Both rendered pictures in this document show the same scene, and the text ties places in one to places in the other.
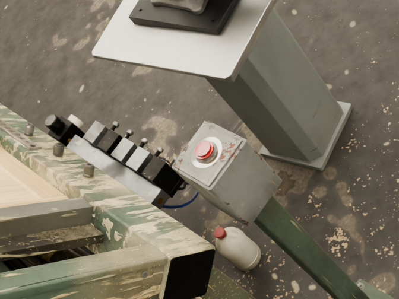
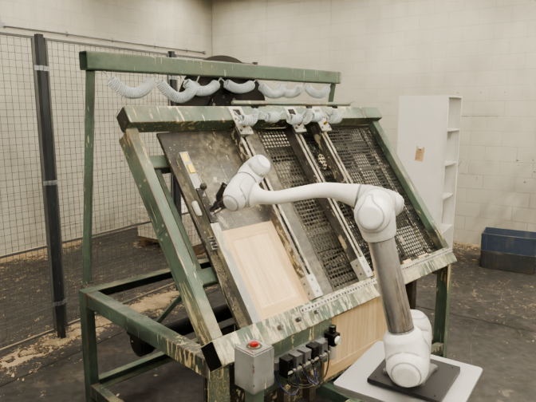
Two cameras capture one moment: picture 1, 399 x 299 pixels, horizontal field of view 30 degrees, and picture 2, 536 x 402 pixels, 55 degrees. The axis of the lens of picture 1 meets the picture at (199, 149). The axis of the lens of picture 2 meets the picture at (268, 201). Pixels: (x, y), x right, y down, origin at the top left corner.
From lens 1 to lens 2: 169 cm
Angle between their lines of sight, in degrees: 60
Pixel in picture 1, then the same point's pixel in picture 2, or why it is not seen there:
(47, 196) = (265, 310)
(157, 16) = not seen: hidden behind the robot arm
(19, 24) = (525, 372)
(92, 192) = (263, 325)
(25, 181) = (276, 305)
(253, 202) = (240, 379)
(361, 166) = not seen: outside the picture
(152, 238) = (226, 338)
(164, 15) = not seen: hidden behind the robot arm
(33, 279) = (192, 281)
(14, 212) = (242, 289)
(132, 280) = (202, 325)
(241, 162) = (246, 359)
